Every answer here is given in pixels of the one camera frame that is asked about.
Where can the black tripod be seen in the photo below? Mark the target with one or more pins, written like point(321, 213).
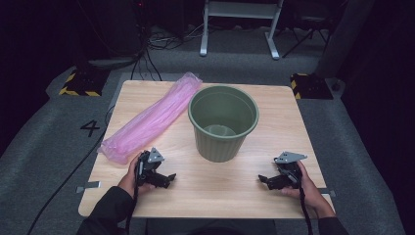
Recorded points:
point(310, 32)

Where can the yellow black striped base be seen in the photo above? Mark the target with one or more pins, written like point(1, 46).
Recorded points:
point(81, 83)
point(311, 86)

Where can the grey pole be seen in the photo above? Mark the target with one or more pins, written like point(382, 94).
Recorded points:
point(342, 36)

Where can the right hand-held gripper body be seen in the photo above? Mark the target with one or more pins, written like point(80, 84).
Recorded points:
point(288, 169)

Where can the person's left hand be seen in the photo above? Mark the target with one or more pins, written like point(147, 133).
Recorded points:
point(128, 182)

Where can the green plastic bin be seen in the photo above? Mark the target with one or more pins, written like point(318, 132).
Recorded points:
point(220, 147)

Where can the grey tape strip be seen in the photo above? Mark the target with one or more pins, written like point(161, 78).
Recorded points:
point(329, 192)
point(88, 186)

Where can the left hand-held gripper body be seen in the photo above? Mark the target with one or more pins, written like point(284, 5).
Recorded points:
point(146, 168)

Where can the pink plastic bag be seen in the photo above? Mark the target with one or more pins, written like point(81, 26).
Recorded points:
point(153, 116)

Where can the white metal stand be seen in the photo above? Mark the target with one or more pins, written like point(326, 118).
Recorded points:
point(241, 9)

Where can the person's right hand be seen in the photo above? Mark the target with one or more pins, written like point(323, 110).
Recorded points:
point(311, 194)

